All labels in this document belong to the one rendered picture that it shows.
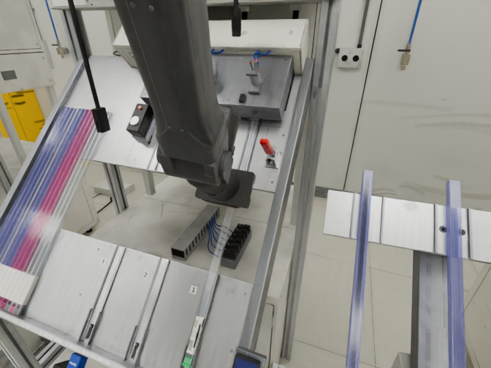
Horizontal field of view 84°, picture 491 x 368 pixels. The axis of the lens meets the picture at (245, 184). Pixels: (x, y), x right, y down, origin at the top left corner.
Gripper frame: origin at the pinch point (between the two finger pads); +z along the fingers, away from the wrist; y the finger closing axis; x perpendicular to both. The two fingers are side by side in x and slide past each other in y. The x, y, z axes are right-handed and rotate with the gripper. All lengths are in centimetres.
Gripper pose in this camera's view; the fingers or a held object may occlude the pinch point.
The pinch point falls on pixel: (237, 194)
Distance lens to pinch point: 57.5
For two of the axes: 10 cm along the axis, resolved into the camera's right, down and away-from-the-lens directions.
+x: -2.3, 9.6, -1.8
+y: -9.5, -1.7, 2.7
